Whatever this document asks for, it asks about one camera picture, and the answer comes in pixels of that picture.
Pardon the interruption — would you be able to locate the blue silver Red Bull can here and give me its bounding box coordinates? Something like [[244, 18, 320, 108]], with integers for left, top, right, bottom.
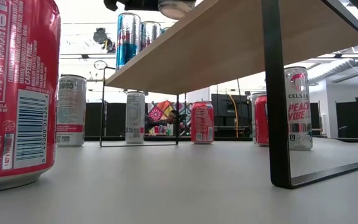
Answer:
[[140, 21, 163, 50], [115, 12, 142, 71]]

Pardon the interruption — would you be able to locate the silver blue Celsius can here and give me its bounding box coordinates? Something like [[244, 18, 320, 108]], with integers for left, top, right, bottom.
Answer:
[[250, 91, 267, 144], [157, 0, 198, 21]]

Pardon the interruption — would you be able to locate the red soda can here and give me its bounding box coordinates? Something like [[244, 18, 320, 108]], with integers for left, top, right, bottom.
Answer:
[[0, 0, 62, 194], [254, 95, 270, 147], [191, 100, 215, 145]]

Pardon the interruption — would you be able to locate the wooden shelf with black legs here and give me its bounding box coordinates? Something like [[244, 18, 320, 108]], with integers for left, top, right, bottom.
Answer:
[[99, 0, 358, 190]]

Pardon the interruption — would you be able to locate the black ceiling-mounted device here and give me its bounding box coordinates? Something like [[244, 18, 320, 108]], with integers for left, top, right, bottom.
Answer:
[[92, 27, 117, 54]]

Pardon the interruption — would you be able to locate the white can with pink band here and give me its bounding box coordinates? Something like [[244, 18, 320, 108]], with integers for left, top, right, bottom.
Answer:
[[55, 73, 88, 148], [125, 91, 146, 145]]

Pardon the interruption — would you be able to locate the black partition panel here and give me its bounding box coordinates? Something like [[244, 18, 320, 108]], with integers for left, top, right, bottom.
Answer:
[[85, 101, 127, 138], [210, 93, 254, 138]]

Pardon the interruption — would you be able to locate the person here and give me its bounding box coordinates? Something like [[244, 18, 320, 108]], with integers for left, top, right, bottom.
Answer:
[[162, 109, 183, 137]]

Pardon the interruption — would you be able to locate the white Celsius Peach Vibe can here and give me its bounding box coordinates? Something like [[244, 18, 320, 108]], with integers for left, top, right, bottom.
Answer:
[[284, 66, 314, 152]]

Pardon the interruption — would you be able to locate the black cabinet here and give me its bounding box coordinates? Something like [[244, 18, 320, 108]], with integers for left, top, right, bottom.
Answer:
[[335, 96, 358, 139]]

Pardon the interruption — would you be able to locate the colourful patterned wall panel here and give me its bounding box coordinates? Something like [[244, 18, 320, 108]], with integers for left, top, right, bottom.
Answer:
[[147, 100, 193, 137]]

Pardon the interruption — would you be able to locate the yellow hanging cable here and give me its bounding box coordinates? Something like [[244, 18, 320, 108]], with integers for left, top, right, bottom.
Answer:
[[227, 94, 240, 139]]

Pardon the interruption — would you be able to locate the black metal rig frame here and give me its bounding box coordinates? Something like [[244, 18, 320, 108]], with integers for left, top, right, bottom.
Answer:
[[84, 135, 358, 144]]

